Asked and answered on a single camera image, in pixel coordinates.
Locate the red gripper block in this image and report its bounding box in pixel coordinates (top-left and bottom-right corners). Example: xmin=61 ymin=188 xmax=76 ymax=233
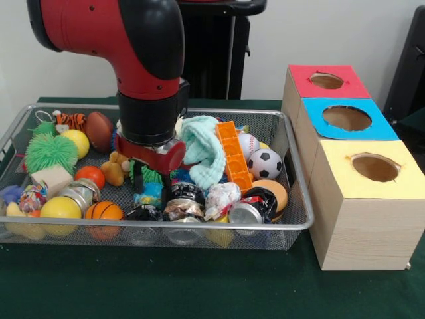
xmin=116 ymin=133 xmax=188 ymax=195

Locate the pale blue waffle cloth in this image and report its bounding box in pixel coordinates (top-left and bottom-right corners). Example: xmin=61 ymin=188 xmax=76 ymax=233
xmin=179 ymin=114 xmax=226 ymax=191

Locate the crushed shiny silver can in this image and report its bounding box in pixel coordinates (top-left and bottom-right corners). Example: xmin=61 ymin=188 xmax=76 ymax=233
xmin=60 ymin=178 xmax=102 ymax=215

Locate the long orange toy brick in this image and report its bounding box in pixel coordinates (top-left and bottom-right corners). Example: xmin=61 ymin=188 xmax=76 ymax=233
xmin=216 ymin=120 xmax=254 ymax=195

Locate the large green spiky ball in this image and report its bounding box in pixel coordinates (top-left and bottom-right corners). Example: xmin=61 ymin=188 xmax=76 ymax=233
xmin=24 ymin=133 xmax=79 ymax=175

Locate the shallow clear mesh bin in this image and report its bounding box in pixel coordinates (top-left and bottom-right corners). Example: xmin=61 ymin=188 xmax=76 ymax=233
xmin=0 ymin=103 xmax=315 ymax=250

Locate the wooden box with three holes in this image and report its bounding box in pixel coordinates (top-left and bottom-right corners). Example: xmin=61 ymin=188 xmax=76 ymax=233
xmin=281 ymin=64 xmax=425 ymax=271

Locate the light green spiky ball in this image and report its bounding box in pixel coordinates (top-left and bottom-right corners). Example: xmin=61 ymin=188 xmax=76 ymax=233
xmin=129 ymin=163 xmax=167 ymax=188

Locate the small blue globe ball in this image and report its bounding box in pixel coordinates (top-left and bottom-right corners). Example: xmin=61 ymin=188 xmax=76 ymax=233
xmin=135 ymin=183 xmax=165 ymax=209

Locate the small brown teddy toy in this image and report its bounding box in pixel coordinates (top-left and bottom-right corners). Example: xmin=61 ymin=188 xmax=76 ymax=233
xmin=100 ymin=149 xmax=133 ymax=187

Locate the small orange basketball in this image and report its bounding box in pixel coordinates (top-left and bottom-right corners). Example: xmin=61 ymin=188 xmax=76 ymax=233
xmin=86 ymin=201 xmax=126 ymax=240

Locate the plain red ball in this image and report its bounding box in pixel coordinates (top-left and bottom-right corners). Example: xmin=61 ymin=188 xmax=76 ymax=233
xmin=74 ymin=166 xmax=106 ymax=191

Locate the small brown football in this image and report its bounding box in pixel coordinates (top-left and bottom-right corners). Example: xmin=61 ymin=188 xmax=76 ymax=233
xmin=85 ymin=111 xmax=118 ymax=154

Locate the yellow smiley ball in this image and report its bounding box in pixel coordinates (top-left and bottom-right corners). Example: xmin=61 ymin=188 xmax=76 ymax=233
xmin=41 ymin=196 xmax=83 ymax=238

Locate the striped orange tiger toy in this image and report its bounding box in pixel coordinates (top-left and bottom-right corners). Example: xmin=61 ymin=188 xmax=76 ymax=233
xmin=53 ymin=112 xmax=87 ymax=132

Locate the plain wooden cube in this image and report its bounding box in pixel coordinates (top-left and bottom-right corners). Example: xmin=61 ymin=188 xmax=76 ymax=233
xmin=31 ymin=164 xmax=74 ymax=198

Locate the white baseball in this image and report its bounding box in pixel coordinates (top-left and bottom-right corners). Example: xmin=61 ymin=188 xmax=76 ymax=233
xmin=236 ymin=133 xmax=261 ymax=163

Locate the black drink can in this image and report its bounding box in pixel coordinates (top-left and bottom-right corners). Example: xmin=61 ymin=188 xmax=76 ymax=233
xmin=228 ymin=187 xmax=278 ymax=225

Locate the small soccer ball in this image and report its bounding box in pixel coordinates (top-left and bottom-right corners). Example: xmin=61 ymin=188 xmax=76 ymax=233
xmin=248 ymin=148 xmax=283 ymax=181

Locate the dark green table cloth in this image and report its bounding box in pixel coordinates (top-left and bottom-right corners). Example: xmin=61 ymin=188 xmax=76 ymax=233
xmin=0 ymin=96 xmax=425 ymax=319

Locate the black upright panel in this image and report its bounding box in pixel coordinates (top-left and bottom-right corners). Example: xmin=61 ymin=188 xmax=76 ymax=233
xmin=385 ymin=5 xmax=425 ymax=124

